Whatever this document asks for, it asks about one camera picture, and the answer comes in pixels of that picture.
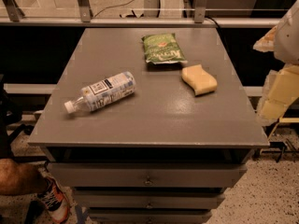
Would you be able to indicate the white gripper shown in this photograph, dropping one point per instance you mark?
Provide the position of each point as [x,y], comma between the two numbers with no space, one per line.
[288,39]

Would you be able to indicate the green jalapeno chip bag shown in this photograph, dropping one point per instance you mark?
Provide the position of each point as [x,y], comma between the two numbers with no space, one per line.
[162,48]

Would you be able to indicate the yellow sponge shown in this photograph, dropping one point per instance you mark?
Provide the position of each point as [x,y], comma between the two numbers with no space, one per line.
[199,80]

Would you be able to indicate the grey drawer cabinet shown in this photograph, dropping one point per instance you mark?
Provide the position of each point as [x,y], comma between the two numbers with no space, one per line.
[162,122]

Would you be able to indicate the clear plastic water bottle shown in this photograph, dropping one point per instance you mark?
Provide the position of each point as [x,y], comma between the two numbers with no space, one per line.
[102,93]

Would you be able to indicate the bottom grey drawer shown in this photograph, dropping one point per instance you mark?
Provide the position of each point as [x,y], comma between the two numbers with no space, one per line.
[150,216]

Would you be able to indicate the grey drawer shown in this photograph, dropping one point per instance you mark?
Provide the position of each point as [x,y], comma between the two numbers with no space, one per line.
[149,175]
[150,216]
[148,199]

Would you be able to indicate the top grey drawer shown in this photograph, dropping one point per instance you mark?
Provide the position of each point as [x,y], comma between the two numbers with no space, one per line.
[149,175]

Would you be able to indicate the middle grey drawer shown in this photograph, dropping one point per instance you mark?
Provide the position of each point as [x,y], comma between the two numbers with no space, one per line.
[148,199]

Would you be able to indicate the orange white sneaker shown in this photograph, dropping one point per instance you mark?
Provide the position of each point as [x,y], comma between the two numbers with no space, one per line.
[55,201]

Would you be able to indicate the black chair base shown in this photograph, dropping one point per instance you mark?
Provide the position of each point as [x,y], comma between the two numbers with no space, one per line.
[9,113]

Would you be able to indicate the person's bare leg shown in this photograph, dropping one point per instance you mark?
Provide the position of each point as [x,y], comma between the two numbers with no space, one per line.
[20,179]

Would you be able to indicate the metal railing frame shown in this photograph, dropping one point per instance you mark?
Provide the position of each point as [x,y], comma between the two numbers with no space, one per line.
[129,13]

